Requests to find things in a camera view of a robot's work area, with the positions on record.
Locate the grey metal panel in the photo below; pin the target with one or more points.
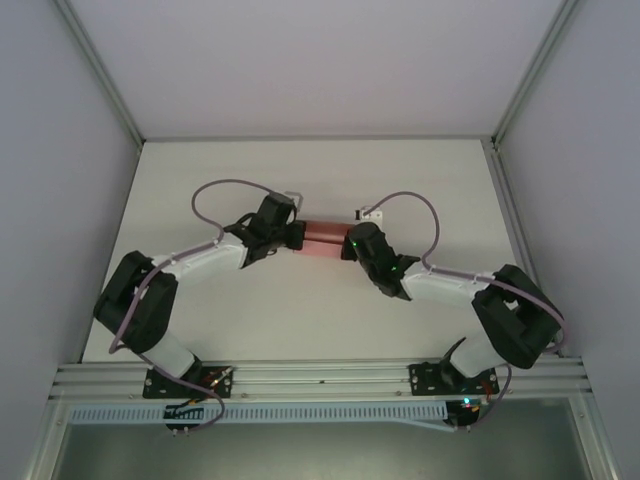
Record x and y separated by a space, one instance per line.
320 455

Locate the aluminium frame post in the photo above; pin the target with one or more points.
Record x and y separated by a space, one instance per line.
107 80
535 70

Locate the right aluminium frame post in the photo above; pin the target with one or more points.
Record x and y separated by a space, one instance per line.
535 70

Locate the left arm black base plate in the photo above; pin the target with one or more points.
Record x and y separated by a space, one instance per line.
160 387

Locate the left aluminium frame post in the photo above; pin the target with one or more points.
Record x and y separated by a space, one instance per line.
107 80

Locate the black circuit board green light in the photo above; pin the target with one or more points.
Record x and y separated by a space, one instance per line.
465 410

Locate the aluminium mounting rail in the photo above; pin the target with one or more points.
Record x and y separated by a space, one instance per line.
320 372

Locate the aluminium side rail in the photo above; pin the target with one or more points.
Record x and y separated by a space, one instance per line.
520 240

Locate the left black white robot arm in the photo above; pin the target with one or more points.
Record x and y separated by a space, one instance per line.
145 310

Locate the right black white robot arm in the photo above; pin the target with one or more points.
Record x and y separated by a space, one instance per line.
515 320

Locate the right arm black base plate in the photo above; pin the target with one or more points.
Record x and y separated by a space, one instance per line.
425 380

